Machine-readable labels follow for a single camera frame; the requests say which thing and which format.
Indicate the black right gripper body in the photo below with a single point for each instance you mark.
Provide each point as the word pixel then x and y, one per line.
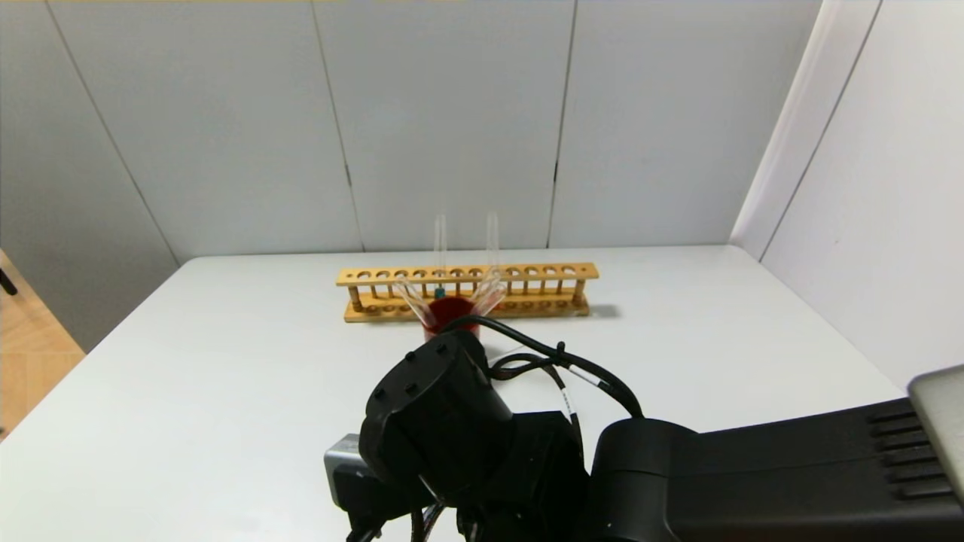
pixel 535 474

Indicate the yellow pigment glass test tube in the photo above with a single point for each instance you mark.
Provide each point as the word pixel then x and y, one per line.
pixel 414 299

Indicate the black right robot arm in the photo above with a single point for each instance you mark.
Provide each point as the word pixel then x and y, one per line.
pixel 776 482

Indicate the empty glass test tube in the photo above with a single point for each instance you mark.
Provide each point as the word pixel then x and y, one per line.
pixel 488 295

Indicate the red pigment glass test tube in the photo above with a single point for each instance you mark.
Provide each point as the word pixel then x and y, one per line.
pixel 492 241

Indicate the blue pigment glass test tube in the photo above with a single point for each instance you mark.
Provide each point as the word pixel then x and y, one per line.
pixel 438 248

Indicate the wooden test tube rack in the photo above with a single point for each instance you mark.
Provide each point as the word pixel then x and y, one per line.
pixel 376 275

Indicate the red plastic cup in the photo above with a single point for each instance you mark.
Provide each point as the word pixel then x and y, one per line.
pixel 448 310

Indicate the black floor object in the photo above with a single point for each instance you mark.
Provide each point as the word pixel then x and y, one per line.
pixel 6 280

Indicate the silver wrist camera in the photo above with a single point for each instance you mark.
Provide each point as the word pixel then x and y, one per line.
pixel 340 459

